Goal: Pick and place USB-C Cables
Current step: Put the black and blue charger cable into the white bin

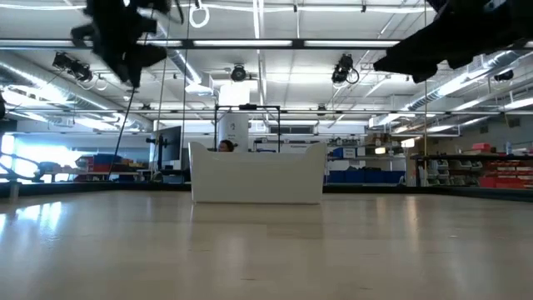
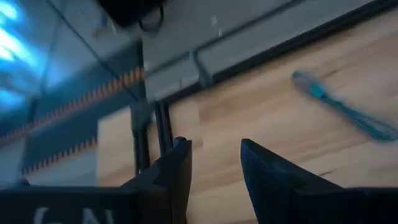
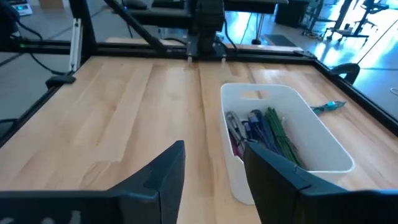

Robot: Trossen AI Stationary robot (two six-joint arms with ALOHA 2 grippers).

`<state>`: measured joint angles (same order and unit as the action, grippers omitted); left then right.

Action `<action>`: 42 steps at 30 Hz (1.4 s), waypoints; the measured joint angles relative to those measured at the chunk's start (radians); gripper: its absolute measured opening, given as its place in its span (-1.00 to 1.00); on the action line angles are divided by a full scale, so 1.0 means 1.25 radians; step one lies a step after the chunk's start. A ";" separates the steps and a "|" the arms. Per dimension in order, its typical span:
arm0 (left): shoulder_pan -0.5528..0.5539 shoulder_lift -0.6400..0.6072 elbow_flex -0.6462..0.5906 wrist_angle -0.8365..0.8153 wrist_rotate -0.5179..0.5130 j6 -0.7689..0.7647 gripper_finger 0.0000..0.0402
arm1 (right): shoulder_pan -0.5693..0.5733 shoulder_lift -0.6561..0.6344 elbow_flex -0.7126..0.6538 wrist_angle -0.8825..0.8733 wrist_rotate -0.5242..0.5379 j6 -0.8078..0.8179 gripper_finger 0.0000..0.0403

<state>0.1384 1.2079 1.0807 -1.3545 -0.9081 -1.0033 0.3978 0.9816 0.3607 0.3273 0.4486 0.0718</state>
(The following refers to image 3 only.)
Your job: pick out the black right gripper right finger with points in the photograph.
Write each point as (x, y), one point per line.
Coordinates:
(289, 193)

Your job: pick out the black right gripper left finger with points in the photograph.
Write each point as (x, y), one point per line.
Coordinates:
(155, 186)

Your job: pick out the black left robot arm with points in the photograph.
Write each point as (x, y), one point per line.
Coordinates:
(207, 26)

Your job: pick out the white plastic bin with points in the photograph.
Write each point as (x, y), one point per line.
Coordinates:
(311, 133)

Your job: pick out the black office chair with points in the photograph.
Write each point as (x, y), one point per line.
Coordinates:
(346, 71)

